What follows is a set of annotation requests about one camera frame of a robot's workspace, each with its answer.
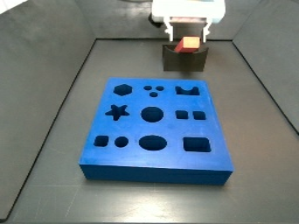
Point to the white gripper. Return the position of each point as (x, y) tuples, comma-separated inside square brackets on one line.
[(209, 10)]

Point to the black curved fixture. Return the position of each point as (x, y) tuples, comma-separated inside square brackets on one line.
[(184, 61)]

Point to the red rectangular block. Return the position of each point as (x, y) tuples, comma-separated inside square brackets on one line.
[(189, 45)]

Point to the blue foam shape board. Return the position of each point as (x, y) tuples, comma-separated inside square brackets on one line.
[(157, 133)]

